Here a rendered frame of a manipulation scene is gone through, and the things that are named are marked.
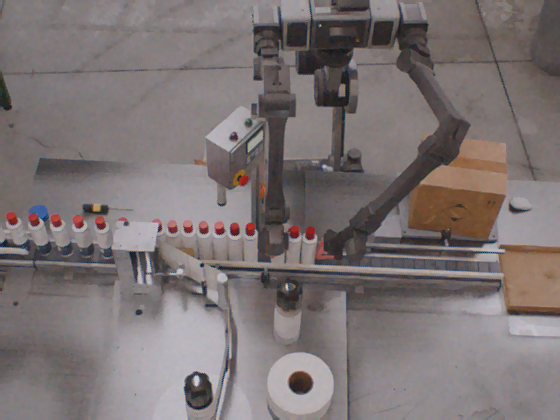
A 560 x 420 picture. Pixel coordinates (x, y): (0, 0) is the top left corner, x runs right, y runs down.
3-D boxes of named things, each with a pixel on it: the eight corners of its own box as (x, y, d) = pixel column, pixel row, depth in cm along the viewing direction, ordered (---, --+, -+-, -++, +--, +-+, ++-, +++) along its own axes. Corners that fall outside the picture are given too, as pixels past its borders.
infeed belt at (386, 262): (36, 265, 280) (33, 259, 277) (41, 246, 285) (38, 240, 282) (498, 287, 280) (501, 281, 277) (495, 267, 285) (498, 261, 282)
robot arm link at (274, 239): (289, 203, 245) (261, 204, 244) (292, 233, 238) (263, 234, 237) (287, 226, 254) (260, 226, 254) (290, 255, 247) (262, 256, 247)
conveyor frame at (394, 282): (35, 270, 280) (32, 263, 276) (42, 244, 286) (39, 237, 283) (498, 292, 280) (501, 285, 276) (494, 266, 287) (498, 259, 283)
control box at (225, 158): (207, 176, 249) (204, 136, 234) (241, 145, 257) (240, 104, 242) (232, 192, 246) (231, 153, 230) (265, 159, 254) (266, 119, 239)
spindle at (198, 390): (186, 432, 240) (179, 395, 217) (189, 405, 245) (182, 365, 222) (215, 434, 240) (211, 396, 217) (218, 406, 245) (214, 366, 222)
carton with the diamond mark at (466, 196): (407, 228, 293) (419, 183, 271) (410, 178, 307) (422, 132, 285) (488, 239, 291) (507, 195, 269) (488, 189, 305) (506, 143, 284)
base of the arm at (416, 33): (422, 46, 273) (428, 19, 263) (426, 62, 268) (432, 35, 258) (397, 47, 272) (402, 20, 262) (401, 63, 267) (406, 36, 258)
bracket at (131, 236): (111, 250, 249) (111, 248, 249) (117, 222, 256) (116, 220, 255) (154, 252, 250) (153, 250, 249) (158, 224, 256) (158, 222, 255)
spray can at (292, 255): (284, 267, 278) (286, 234, 261) (286, 255, 281) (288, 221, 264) (298, 269, 278) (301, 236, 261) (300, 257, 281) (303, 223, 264)
